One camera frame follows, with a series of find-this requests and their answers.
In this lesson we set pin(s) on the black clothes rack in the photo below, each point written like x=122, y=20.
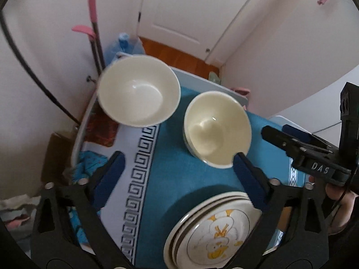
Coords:
x=25, y=64

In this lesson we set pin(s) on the grey blue hanging garment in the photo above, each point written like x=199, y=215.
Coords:
x=14, y=221

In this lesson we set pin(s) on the brown cardboard box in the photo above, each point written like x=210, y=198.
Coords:
x=56, y=157

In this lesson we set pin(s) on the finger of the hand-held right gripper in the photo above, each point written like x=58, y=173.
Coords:
x=280, y=138
x=304, y=137

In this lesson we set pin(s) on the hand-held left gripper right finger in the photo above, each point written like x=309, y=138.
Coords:
x=248, y=180

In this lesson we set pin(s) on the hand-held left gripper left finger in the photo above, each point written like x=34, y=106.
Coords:
x=112, y=173

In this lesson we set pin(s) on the white panel door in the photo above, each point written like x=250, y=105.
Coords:
x=182, y=14

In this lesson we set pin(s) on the yellow centred plate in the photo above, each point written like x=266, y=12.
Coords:
x=166, y=250

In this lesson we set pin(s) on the pink mop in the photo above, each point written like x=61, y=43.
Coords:
x=94, y=19

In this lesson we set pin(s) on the blue water bottle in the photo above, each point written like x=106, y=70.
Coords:
x=124, y=44

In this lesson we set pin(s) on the pink slipper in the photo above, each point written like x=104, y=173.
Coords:
x=241, y=91

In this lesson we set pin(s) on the blue patterned tablecloth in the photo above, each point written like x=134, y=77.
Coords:
x=174, y=179

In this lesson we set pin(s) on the tall white bowl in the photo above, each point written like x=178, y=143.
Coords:
x=138, y=89

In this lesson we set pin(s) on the person's right hand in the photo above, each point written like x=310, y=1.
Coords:
x=340, y=210

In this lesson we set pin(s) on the cream round bowl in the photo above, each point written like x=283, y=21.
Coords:
x=217, y=129

